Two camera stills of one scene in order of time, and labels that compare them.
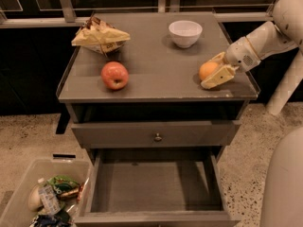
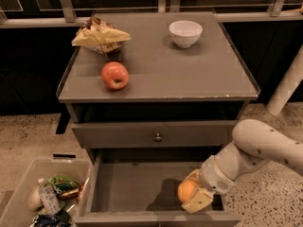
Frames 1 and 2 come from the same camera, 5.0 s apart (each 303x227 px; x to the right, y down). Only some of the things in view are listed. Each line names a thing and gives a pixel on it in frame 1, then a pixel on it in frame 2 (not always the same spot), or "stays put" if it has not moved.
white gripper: (240, 56) to (213, 174)
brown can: (68, 194) stays put
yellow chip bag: (100, 36) stays put
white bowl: (185, 33) stays put
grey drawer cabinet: (156, 116) stays put
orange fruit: (206, 67) to (187, 190)
